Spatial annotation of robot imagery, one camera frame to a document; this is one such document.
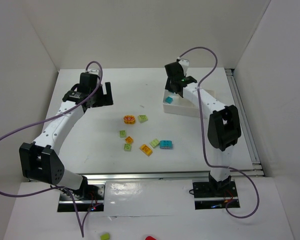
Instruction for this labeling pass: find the tall blue lego brick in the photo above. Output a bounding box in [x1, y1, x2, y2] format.
[164, 96, 174, 104]

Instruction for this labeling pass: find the white divided container tray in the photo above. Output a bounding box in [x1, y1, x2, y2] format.
[162, 87, 225, 118]

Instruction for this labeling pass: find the orange round lego piece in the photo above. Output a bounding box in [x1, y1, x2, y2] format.
[123, 115, 136, 125]

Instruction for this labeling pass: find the green lego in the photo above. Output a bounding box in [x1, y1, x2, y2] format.
[150, 138, 160, 148]
[123, 143, 132, 152]
[138, 114, 148, 123]
[119, 130, 127, 138]

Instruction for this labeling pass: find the orange lego slanted brick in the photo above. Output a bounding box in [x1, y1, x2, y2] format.
[139, 144, 153, 157]

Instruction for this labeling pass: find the blue lego brick wide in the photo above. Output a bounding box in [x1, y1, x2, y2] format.
[159, 140, 173, 150]

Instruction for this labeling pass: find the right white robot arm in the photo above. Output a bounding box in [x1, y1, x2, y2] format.
[164, 59, 242, 191]

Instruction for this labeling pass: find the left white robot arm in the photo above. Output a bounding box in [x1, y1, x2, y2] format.
[19, 70, 114, 199]

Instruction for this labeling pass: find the small orange lego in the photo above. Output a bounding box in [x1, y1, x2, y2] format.
[125, 136, 134, 144]

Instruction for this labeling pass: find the green lego outside foreground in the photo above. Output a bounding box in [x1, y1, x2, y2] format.
[100, 232, 111, 240]

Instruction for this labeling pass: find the red object at edge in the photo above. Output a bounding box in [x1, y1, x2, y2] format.
[145, 235, 157, 240]

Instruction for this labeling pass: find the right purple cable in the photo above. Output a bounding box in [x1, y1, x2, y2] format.
[177, 46, 261, 219]

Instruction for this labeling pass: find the purple cable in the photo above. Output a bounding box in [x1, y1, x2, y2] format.
[177, 46, 261, 219]
[0, 61, 104, 238]

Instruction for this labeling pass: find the aluminium rail front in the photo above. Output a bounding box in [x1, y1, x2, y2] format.
[84, 171, 209, 181]

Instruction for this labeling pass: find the aluminium rail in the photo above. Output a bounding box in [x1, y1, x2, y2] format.
[84, 171, 209, 181]
[224, 68, 265, 178]

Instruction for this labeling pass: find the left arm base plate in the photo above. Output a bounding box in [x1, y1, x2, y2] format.
[57, 183, 106, 213]

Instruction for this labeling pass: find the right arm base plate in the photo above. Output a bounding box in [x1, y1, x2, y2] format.
[188, 181, 240, 210]

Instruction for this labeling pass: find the aluminium rail right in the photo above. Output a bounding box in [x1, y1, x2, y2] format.
[224, 68, 265, 178]

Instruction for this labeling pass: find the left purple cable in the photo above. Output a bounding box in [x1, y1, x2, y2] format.
[0, 61, 104, 238]

